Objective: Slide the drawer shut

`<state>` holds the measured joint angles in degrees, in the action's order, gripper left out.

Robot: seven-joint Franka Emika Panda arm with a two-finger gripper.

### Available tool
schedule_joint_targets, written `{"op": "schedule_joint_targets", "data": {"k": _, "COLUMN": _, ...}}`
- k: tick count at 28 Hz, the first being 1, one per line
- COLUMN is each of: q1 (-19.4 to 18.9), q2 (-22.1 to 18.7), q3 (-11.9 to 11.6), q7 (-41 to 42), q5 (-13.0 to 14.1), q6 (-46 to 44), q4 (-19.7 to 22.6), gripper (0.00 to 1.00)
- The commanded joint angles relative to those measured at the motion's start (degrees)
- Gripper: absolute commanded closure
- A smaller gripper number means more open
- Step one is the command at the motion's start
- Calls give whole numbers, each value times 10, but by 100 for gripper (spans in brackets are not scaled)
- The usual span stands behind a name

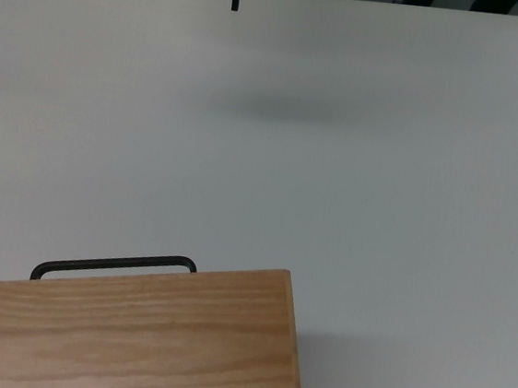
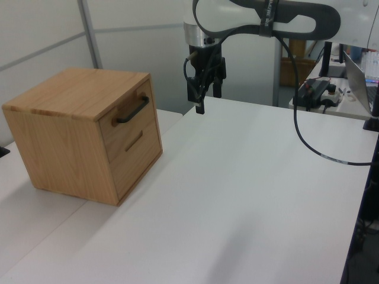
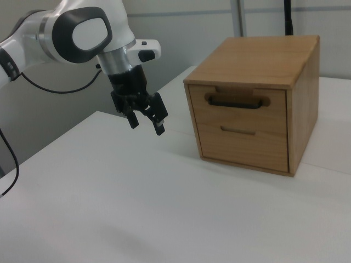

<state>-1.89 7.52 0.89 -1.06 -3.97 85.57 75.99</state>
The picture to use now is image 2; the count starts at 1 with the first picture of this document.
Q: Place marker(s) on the grey open laptop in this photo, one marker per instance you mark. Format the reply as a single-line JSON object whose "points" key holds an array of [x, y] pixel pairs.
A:
{"points": [[359, 84]]}

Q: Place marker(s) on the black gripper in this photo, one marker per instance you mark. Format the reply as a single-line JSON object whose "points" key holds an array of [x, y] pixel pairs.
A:
{"points": [[202, 60]]}

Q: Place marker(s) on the black control box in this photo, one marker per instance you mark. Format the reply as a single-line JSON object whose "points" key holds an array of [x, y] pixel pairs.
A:
{"points": [[314, 90]]}

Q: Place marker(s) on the black desk clamp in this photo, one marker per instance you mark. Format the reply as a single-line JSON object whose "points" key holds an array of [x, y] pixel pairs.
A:
{"points": [[371, 124]]}

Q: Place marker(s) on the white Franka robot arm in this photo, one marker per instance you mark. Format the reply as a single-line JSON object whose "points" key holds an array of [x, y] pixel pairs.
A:
{"points": [[225, 12]]}

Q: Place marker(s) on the white side desk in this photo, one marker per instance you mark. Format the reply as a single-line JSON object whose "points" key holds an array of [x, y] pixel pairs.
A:
{"points": [[346, 111]]}

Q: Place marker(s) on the wooden cabinet body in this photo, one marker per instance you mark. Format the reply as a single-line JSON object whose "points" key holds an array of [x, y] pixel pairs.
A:
{"points": [[59, 142]]}

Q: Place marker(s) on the wooden drawer with slot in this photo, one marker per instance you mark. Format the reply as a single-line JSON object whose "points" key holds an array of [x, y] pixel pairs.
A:
{"points": [[139, 165]]}

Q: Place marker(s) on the emergency stop button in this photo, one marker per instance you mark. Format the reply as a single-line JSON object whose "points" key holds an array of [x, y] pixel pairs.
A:
{"points": [[333, 93]]}

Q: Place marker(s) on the black monitor stand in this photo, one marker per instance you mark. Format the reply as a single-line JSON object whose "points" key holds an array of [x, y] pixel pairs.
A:
{"points": [[327, 59]]}

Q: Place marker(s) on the grey partition post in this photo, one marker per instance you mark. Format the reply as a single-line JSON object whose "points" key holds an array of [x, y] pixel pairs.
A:
{"points": [[90, 32]]}

